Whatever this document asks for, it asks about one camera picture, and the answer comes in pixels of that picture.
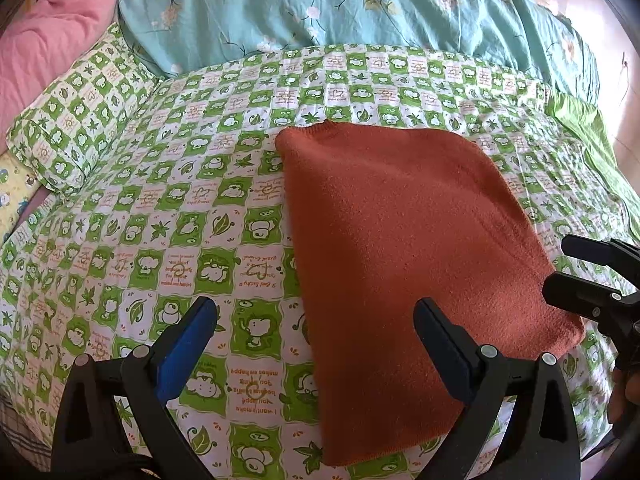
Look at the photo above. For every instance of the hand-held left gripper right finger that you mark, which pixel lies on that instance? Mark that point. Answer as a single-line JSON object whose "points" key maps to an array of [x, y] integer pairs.
{"points": [[447, 355]]}

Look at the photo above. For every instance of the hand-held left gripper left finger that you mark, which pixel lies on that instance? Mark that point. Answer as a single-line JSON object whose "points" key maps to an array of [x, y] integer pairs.
{"points": [[180, 355]]}

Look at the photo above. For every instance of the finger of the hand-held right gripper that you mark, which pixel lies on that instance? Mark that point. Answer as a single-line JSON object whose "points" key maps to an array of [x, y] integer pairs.
{"points": [[575, 290], [600, 252]]}

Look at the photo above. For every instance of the orange knitted sweater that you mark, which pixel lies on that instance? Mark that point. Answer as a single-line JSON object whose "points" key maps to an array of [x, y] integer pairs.
{"points": [[400, 235]]}

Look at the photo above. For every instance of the person's right hand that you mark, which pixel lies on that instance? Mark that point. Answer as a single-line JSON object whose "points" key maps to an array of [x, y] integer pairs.
{"points": [[619, 397]]}

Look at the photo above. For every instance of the plain green cloth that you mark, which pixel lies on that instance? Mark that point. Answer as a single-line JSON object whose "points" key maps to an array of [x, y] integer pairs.
{"points": [[590, 135]]}

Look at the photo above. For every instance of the green checkered printed blanket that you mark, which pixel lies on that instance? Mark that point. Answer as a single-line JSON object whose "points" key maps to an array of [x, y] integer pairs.
{"points": [[175, 210]]}

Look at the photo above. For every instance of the grey plaid cloth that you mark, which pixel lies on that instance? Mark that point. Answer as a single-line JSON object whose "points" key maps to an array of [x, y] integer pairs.
{"points": [[20, 435]]}

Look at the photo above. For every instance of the yellow printed cloth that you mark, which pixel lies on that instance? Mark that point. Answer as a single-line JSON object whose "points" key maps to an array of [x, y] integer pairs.
{"points": [[12, 190]]}

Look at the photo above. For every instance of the green checkered pillow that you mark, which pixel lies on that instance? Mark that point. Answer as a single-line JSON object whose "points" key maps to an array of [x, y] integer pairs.
{"points": [[75, 110]]}

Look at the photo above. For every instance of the pink pillow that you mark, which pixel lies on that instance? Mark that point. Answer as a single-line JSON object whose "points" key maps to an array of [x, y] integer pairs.
{"points": [[50, 35]]}

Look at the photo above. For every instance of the teal floral quilt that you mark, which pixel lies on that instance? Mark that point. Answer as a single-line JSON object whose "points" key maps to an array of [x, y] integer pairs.
{"points": [[350, 10]]}

